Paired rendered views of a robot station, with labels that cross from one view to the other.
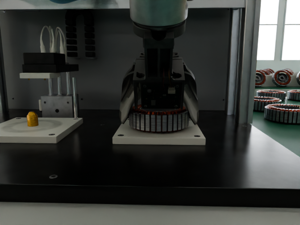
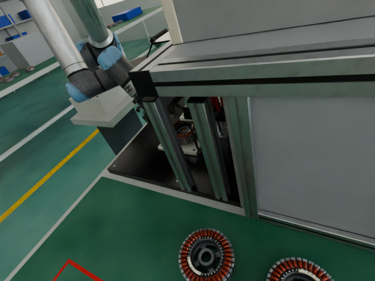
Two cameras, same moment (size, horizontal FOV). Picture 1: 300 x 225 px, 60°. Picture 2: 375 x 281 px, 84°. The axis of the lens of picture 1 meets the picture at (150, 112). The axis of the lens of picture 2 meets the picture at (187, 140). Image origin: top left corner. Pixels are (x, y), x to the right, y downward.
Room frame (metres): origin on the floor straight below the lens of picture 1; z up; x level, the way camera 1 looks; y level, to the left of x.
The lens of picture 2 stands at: (0.82, -0.49, 1.22)
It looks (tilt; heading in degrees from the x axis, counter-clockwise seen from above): 38 degrees down; 126
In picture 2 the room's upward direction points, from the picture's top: 19 degrees counter-clockwise
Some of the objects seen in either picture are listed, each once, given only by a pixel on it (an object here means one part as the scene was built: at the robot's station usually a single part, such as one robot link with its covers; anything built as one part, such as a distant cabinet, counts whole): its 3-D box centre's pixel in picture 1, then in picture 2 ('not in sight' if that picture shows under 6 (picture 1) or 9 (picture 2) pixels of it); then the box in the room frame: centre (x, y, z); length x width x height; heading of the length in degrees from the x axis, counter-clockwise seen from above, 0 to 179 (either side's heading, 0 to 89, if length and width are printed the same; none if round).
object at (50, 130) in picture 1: (33, 128); not in sight; (0.49, 0.22, 0.78); 0.15 x 0.15 x 0.01; 88
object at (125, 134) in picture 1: (159, 129); (186, 136); (0.48, -0.02, 0.78); 0.15 x 0.15 x 0.01; 88
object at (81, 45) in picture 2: not in sight; (81, 58); (-0.16, 0.24, 1.02); 0.13 x 0.12 x 0.14; 49
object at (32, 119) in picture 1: (32, 118); not in sight; (0.49, 0.22, 0.80); 0.02 x 0.02 x 0.03
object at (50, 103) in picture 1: (60, 105); not in sight; (0.63, 0.22, 0.80); 0.07 x 0.05 x 0.06; 88
